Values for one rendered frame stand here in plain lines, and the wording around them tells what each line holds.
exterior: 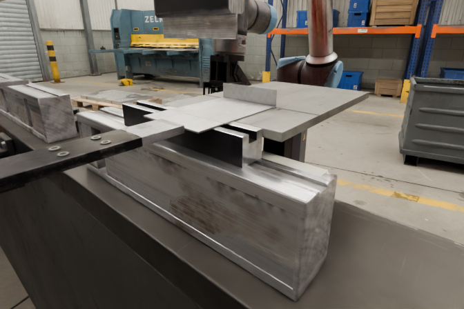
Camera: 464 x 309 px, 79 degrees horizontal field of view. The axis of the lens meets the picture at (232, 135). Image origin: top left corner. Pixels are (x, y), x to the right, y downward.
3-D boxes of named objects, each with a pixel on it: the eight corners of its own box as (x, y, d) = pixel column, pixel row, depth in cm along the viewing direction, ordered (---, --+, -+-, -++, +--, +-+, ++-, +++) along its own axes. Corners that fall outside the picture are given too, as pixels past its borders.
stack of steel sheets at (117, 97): (152, 98, 459) (152, 94, 458) (121, 105, 408) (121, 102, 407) (112, 92, 507) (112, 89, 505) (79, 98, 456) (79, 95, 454)
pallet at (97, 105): (162, 106, 466) (161, 97, 461) (122, 117, 401) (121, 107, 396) (114, 98, 524) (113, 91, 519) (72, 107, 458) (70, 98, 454)
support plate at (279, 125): (368, 98, 45) (369, 92, 44) (282, 143, 26) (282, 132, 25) (272, 85, 56) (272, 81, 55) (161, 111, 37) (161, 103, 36)
